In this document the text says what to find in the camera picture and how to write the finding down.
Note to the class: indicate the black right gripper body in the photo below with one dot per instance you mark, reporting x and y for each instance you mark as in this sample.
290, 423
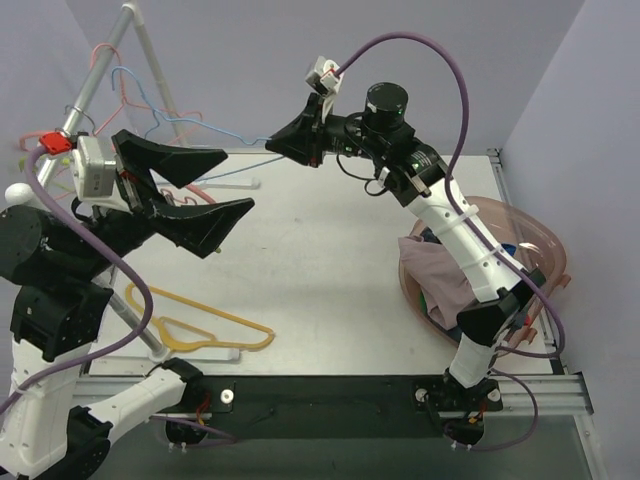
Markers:
316, 131

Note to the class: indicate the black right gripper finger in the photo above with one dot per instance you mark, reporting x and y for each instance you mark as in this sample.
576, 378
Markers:
298, 129
294, 147

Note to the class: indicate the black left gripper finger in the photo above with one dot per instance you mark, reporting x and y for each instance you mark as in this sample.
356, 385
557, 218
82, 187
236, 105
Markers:
179, 166
199, 229

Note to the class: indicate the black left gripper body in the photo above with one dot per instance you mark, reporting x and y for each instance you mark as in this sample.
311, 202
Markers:
133, 186

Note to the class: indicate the light blue wire hanger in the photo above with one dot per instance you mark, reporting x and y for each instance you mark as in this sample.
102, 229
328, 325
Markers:
162, 117

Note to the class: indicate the lime green hanger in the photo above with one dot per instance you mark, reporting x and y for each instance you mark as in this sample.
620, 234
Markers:
64, 163

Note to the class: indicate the yellow plastic hanger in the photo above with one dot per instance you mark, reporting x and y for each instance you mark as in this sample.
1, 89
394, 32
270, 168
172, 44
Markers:
193, 330

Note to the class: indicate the green tank top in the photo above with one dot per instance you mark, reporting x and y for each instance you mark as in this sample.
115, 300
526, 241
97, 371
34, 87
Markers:
423, 304

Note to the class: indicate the mauve pink tank top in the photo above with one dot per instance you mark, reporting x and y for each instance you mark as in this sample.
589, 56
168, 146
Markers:
429, 268

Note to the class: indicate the blue tank top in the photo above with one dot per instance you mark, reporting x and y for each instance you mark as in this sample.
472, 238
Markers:
509, 248

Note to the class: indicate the pink plastic hanger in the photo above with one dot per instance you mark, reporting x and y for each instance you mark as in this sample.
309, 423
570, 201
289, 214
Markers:
68, 190

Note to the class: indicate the dark grey-blue tank top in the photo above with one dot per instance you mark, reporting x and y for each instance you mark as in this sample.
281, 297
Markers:
428, 236

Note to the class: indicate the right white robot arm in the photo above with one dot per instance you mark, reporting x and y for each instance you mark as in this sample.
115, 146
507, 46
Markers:
415, 174

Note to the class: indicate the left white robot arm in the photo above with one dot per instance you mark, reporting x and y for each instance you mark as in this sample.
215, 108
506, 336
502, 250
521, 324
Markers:
56, 259

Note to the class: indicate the silver clothes rack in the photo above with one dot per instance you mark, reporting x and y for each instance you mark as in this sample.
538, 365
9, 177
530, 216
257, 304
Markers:
38, 73

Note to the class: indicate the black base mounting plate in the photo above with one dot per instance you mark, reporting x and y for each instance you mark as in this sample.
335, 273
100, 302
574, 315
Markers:
298, 407

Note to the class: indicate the pink translucent plastic basin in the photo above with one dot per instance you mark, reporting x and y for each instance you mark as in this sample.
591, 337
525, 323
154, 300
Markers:
537, 248

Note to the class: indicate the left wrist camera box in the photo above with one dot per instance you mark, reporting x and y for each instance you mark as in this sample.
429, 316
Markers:
93, 166

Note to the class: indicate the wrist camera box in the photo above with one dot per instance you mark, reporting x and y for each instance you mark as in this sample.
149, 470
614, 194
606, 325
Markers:
323, 78
93, 166

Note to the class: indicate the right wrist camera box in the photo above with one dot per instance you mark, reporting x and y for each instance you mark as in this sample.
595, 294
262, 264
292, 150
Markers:
323, 78

